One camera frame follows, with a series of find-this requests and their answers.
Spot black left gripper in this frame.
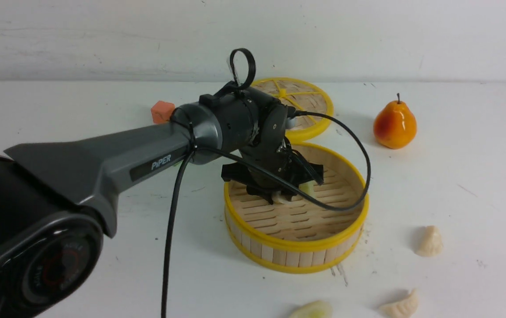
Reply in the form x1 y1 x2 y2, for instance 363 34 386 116
221 137 324 205

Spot pale green dumpling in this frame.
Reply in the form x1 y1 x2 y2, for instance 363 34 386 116
298 181 317 197
289 300 333 318

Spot pale green dumpling bottom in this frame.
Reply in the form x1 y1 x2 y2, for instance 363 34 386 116
289 300 333 318

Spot white dumpling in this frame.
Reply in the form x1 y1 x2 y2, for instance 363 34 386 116
379 288 420 318
415 225 444 257

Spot grey left Piper robot arm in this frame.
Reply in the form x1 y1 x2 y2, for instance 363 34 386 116
0 82 323 318

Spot bamboo steamer tray yellow rim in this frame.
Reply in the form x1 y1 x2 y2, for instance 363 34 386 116
223 143 369 274

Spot woven bamboo steamer lid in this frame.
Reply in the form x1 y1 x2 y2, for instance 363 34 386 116
251 78 334 143

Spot orange foam cube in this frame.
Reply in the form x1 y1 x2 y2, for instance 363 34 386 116
150 101 176 125

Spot orange yellow toy pear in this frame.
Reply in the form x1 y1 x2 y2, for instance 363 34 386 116
373 93 417 150

